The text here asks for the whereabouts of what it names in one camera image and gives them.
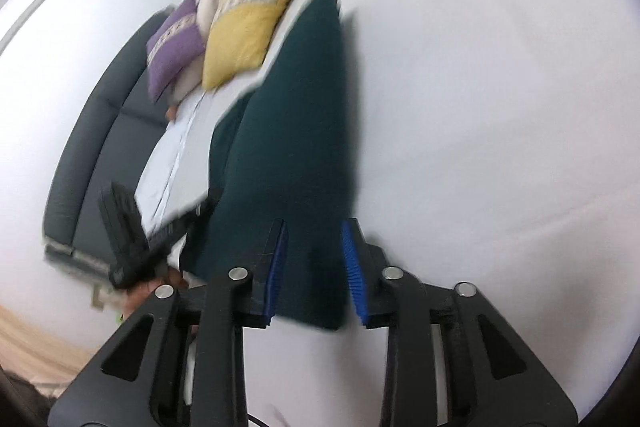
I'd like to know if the dark green sweater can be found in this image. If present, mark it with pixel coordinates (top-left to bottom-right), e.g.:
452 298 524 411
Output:
177 0 358 332

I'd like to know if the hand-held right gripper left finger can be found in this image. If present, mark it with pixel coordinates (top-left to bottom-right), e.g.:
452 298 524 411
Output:
47 219 291 427

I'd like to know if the purple patterned pillow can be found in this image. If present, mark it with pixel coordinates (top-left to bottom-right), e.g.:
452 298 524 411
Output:
146 0 207 102

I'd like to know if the yellow patterned pillow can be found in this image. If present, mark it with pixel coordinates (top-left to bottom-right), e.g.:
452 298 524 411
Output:
201 0 305 90

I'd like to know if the white pillow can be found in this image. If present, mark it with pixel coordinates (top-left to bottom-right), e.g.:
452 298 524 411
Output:
134 94 221 230

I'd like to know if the person's left hand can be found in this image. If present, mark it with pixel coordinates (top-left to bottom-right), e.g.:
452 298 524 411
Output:
122 268 201 325

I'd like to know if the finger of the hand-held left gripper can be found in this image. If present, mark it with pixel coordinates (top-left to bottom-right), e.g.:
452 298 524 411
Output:
149 188 224 256

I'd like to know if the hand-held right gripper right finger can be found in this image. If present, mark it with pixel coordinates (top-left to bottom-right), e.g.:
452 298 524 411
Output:
340 218 581 427

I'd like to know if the grey padded headboard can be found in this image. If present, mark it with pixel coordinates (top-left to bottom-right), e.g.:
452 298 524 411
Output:
42 9 173 280

